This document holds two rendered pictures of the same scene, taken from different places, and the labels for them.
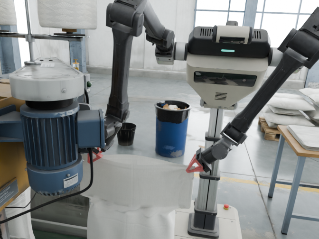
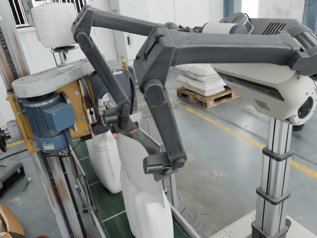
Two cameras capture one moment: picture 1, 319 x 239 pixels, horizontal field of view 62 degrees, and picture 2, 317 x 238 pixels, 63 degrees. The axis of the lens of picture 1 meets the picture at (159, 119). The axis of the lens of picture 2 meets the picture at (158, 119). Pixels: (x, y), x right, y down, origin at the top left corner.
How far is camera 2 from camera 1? 0.99 m
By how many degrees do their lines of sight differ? 51
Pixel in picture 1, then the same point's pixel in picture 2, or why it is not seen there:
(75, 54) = (310, 14)
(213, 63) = (232, 64)
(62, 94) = (24, 94)
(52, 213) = not seen: hidden behind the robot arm
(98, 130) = (51, 120)
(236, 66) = (253, 71)
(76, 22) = (48, 43)
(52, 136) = (30, 117)
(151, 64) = not seen: outside the picture
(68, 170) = (44, 139)
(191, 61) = not seen: hidden behind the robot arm
